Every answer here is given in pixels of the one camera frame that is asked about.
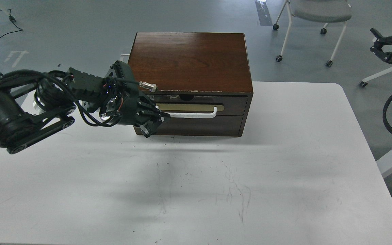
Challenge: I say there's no wooden drawer with white handle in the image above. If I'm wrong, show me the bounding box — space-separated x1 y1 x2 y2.
148 94 248 118

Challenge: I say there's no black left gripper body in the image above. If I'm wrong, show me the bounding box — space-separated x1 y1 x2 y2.
99 61 148 127

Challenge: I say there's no dark wooden drawer cabinet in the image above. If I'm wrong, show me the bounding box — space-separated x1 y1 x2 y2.
129 32 253 137

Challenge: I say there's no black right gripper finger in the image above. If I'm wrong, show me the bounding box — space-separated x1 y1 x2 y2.
370 45 392 64
370 28 392 46

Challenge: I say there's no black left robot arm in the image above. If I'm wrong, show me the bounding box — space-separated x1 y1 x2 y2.
0 61 171 154

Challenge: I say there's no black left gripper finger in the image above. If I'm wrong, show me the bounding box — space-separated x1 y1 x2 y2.
142 97 171 119
138 116 165 138

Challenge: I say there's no grey white office chair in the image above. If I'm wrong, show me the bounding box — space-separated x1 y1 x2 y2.
273 0 353 68

